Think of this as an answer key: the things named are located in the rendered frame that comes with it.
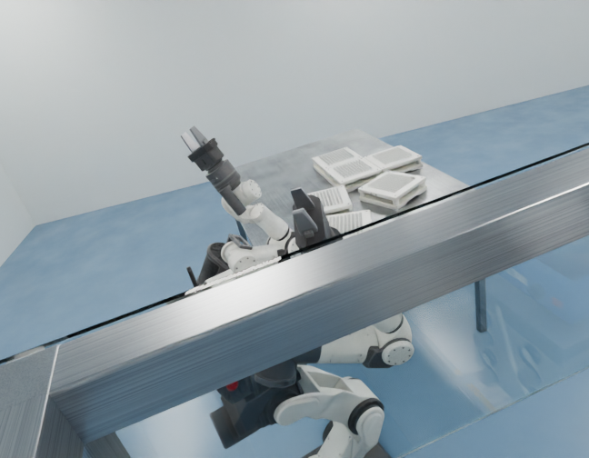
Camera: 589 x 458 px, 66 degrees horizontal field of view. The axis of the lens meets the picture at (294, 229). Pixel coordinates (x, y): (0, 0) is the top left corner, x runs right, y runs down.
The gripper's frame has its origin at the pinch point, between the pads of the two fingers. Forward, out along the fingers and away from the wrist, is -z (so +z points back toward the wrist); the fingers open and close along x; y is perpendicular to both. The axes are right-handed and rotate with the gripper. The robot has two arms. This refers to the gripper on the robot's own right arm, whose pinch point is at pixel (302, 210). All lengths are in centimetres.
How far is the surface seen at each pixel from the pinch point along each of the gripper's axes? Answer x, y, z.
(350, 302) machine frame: -34.4, 10.0, -25.5
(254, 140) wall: 372, -120, 269
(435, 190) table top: 101, 37, 125
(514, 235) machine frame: -29.4, 24.8, -21.4
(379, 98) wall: 395, 31, 287
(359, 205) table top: 100, -2, 120
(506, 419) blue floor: 2, 37, 176
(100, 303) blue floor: 143, -229, 197
